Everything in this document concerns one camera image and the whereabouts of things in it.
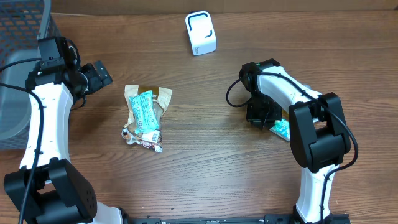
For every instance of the brown patterned snack bag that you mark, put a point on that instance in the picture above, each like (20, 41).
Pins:
(161, 99)

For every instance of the green Kleenex tissue pack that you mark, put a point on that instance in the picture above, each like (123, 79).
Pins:
(281, 128)

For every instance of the mint green wipes pack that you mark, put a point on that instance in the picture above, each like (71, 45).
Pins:
(144, 114)

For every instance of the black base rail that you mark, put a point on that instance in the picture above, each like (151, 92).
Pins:
(211, 221)

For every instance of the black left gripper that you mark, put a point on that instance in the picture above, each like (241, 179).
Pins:
(101, 75)

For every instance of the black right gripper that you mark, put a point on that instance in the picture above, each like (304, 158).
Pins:
(262, 121)

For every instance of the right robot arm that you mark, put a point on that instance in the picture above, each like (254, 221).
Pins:
(319, 138)

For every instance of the white barcode scanner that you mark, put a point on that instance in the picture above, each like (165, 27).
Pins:
(201, 33)

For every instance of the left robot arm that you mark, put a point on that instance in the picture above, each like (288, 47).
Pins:
(47, 188)

